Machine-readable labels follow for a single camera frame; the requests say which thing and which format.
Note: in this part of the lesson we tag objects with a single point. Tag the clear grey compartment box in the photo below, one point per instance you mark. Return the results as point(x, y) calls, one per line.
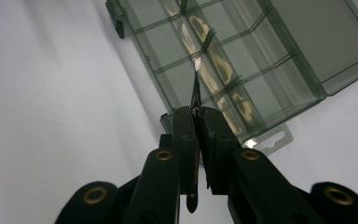
point(261, 77)

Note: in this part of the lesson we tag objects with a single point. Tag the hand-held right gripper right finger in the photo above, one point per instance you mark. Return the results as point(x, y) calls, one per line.
point(245, 186)

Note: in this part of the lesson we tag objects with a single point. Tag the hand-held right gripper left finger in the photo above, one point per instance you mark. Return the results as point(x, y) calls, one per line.
point(158, 186)

